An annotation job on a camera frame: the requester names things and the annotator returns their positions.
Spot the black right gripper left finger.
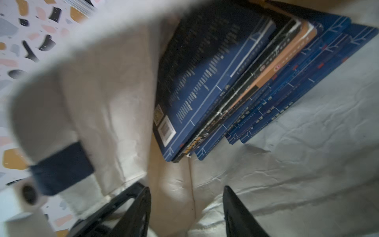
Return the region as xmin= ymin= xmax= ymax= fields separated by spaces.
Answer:
xmin=108 ymin=186 xmax=152 ymax=237

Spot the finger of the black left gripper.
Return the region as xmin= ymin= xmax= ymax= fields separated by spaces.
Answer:
xmin=68 ymin=182 xmax=143 ymax=237

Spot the blue book barcode back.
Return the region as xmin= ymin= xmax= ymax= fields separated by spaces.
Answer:
xmin=153 ymin=1 xmax=276 ymax=162

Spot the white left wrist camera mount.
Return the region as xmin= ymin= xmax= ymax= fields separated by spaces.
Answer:
xmin=1 ymin=177 xmax=56 ymax=237

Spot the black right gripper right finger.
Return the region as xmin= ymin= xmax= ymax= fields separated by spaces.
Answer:
xmin=223 ymin=186 xmax=269 ymax=237

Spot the beige canvas floral tote bag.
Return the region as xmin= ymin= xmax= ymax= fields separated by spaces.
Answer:
xmin=6 ymin=1 xmax=379 ymax=237

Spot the blue Little Prince book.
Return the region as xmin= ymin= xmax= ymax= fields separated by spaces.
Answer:
xmin=195 ymin=22 xmax=324 ymax=161

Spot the dark blue thin book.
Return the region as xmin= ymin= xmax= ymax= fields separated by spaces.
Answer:
xmin=239 ymin=24 xmax=379 ymax=144
xmin=225 ymin=1 xmax=352 ymax=144

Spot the black marbled spine book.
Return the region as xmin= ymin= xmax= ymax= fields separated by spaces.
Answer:
xmin=173 ymin=16 xmax=305 ymax=163

